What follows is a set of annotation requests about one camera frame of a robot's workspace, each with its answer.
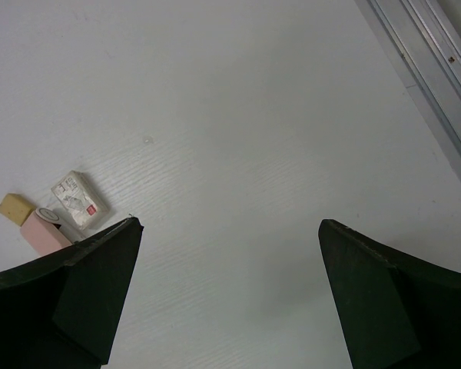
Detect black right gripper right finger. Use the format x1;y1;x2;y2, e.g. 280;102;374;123
318;219;461;368

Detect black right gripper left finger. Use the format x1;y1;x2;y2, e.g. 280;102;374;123
0;217;144;368

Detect aluminium right side rail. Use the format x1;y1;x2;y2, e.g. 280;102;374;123
357;1;461;182

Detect yellow eraser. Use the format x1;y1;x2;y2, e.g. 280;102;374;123
0;193;36;227

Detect white boxed eraser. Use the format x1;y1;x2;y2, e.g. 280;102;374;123
51;171;108;230

